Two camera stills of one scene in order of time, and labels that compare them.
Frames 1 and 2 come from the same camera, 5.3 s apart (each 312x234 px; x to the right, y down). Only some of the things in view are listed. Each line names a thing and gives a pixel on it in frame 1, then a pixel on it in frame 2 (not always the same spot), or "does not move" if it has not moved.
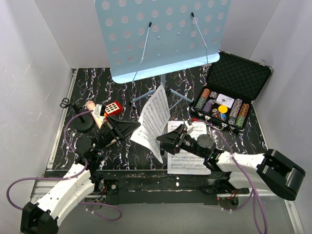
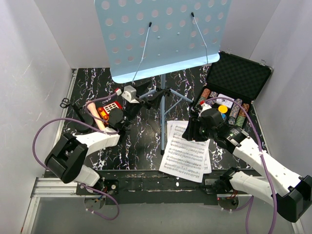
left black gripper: [123, 128] to [153, 101]
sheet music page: [153, 123] to [184, 159]
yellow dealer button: [222, 109] does not move
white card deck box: [224, 100] does not move
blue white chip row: [235, 110] does not move
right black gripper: [174, 137] to [193, 123]
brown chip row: [244, 109] does not move
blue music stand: [145, 38] does not move
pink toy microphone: [90, 105] does not move
